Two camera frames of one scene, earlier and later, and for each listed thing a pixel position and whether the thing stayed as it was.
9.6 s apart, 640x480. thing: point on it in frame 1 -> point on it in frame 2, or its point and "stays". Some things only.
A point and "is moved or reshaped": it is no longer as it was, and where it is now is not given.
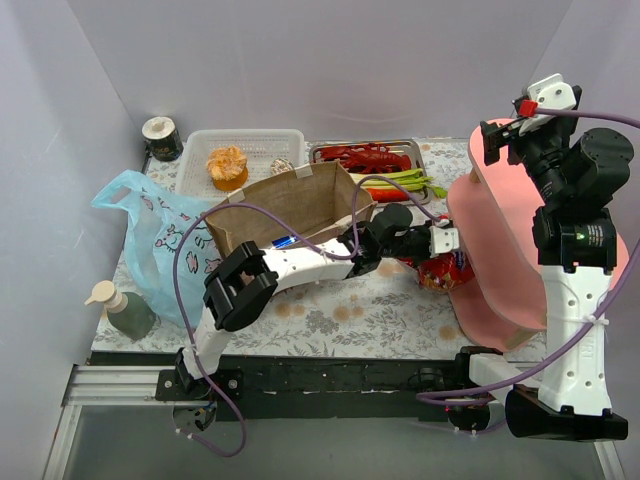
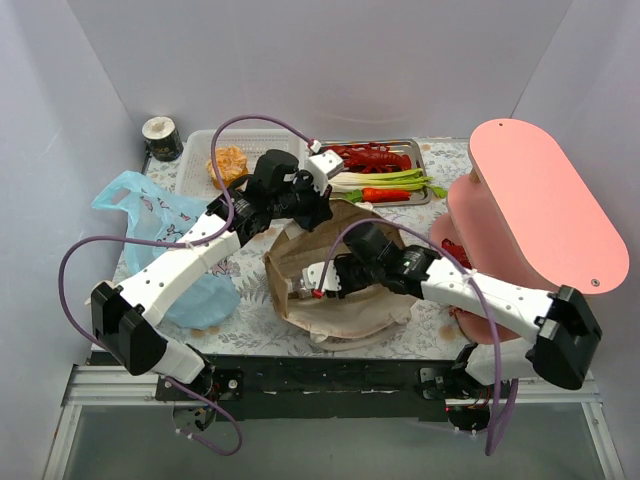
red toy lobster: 369,159 stays
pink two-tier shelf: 494,209 stays
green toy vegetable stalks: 413,179 stays
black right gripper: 503,133 -> 343,276
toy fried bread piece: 227,167 stays
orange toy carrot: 387,195 stays
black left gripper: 422,242 -> 314,208
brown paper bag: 313,203 is moved or reshaped
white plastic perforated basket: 260,147 stays
